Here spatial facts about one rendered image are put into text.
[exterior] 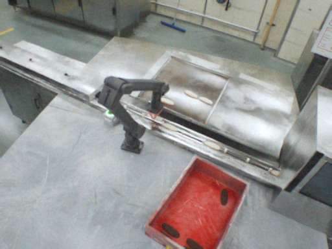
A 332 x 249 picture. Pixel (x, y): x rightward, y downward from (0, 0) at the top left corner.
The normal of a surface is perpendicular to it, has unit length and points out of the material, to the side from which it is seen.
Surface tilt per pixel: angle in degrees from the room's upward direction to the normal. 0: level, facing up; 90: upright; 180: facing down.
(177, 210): 0
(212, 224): 0
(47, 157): 0
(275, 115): 10
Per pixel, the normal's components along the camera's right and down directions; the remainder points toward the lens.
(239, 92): 0.02, -0.58
